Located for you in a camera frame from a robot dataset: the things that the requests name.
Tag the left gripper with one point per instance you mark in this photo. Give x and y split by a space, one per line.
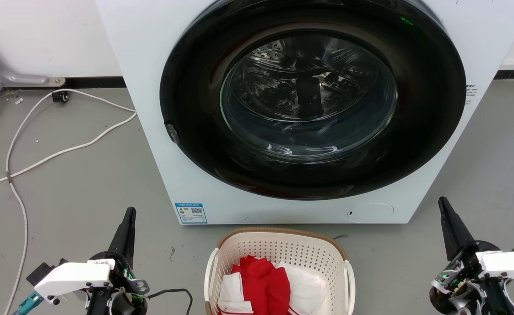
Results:
123 284

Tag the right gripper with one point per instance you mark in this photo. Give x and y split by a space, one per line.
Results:
462 280

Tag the cream perforated laundry basket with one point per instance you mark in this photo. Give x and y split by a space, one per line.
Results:
283 247

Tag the white right wrist cover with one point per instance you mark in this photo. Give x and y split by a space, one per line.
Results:
508 262

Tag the white wrist cover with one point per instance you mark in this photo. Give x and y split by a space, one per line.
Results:
508 262
73 278

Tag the white left wrist cover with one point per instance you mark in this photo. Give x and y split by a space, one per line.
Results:
73 278

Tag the blue energy label sticker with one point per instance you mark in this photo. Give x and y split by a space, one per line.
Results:
190 213

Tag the round white filter cover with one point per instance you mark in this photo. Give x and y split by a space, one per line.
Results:
371 213

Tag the white garment with red stripes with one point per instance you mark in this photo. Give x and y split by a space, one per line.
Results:
233 293

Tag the round black washer door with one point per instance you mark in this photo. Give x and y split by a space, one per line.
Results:
195 109

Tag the plain white garment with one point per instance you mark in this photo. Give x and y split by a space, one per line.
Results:
305 288

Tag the white front-load washing machine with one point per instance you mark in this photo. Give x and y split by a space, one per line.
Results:
152 65

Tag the steel washer drum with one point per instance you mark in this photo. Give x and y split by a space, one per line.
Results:
309 87

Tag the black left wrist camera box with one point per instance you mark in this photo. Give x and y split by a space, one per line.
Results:
44 272

